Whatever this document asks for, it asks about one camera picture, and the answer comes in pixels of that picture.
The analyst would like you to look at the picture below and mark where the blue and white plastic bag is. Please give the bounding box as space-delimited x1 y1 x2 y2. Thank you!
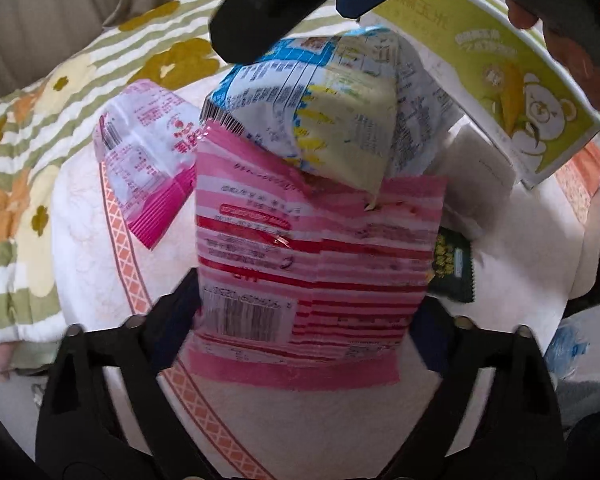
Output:
545 317 594 382

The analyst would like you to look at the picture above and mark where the blue and cream snack packet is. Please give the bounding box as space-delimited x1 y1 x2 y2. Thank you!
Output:
202 25 464 207

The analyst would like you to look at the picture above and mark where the green cardboard box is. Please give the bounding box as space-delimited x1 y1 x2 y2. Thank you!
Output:
367 0 600 197

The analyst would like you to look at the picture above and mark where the beige curtain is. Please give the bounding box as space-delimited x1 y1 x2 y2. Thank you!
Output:
0 0 243 103

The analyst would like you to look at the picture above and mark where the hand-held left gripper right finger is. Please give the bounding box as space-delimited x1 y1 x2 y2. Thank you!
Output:
380 295 567 480

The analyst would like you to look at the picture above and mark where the dark green snack packet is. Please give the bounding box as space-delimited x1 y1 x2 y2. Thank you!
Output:
426 227 476 305

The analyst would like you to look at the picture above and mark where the floral striped blanket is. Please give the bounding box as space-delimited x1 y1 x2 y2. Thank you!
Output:
0 0 233 363

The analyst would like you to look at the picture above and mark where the person's right hand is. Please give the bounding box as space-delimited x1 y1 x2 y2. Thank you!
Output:
507 0 600 114

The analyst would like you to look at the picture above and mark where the pink and white snack packet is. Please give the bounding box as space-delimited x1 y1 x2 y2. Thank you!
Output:
92 79 204 252

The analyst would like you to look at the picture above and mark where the pink striped snack packet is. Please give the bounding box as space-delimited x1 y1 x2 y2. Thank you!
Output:
186 120 449 392

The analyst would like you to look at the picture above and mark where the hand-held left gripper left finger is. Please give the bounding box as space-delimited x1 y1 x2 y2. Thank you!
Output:
35 267 216 480

